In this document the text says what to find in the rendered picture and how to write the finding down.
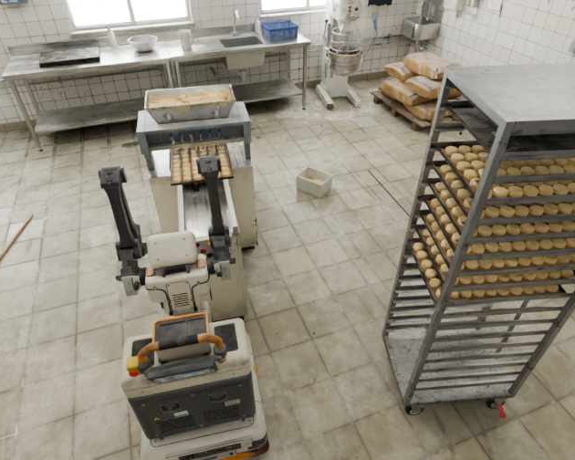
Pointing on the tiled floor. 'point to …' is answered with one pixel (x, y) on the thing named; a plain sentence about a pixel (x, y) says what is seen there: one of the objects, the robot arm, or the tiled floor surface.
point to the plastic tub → (314, 182)
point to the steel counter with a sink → (232, 53)
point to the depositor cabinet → (165, 197)
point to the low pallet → (406, 112)
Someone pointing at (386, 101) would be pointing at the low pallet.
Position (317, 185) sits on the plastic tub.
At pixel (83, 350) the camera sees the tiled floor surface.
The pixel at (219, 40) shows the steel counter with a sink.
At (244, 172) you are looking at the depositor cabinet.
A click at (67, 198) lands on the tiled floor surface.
